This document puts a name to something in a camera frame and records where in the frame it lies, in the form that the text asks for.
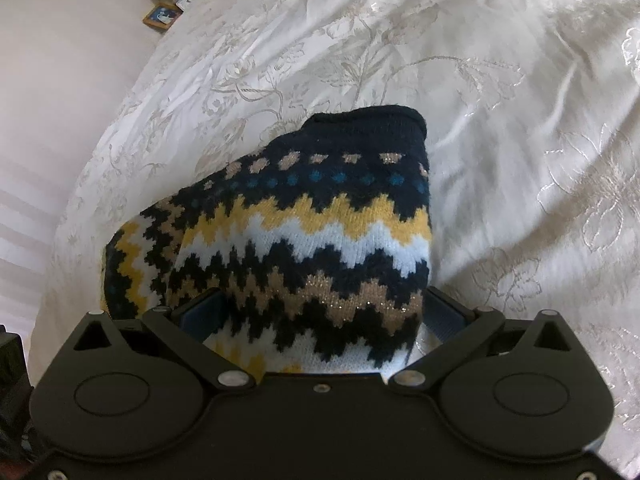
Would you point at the small white alarm clock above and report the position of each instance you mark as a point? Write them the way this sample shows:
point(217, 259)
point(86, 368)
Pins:
point(186, 0)

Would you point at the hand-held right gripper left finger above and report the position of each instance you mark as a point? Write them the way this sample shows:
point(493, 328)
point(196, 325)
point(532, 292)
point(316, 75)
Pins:
point(200, 315)

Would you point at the wooden picture frame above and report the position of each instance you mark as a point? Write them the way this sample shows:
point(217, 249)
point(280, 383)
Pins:
point(161, 16)

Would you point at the white embroidered bedspread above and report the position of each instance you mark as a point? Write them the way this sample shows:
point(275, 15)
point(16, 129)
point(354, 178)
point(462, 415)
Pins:
point(500, 110)

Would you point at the navy yellow zigzag knit sweater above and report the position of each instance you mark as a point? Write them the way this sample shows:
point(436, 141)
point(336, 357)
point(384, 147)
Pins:
point(300, 240)

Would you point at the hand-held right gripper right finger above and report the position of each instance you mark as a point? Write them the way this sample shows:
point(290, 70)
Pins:
point(445, 315)

